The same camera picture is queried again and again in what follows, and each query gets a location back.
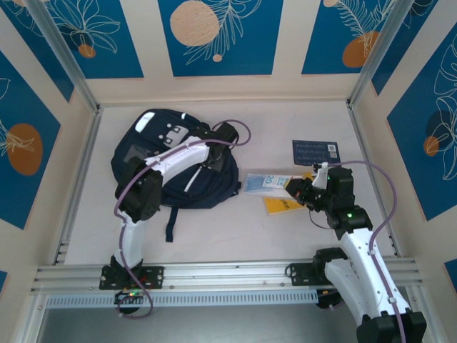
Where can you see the small circuit board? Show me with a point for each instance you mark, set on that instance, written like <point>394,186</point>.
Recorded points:
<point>128,296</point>
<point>325,300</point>

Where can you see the aluminium frame post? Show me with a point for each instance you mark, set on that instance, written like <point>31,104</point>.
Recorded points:
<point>383,53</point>
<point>64,53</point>

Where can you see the aluminium table side rail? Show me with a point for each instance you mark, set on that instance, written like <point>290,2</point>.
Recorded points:
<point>358,125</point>
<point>83,160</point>

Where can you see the clear blue plastic packet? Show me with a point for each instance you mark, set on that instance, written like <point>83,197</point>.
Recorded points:
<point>255,184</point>

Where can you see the aluminium mounting rail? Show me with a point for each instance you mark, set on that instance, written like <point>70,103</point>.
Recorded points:
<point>228,275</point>

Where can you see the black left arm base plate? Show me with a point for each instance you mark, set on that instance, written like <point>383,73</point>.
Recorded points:
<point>157,275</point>

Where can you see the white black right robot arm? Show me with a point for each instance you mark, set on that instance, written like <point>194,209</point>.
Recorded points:
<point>360,257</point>

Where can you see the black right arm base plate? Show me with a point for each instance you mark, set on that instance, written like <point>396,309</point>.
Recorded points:
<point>298,273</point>

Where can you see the blue floral wall panel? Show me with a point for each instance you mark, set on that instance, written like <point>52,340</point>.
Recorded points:
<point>410,143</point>
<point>39,60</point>
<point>250,35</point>
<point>332,35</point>
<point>21,107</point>
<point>107,53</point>
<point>425,39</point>

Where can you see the yellow illustrated book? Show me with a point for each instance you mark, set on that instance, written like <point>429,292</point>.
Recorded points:
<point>278,205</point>

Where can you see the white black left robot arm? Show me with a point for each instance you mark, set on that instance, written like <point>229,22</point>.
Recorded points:
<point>178,153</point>

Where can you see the navy blue student backpack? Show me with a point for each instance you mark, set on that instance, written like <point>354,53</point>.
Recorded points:
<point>214,186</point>

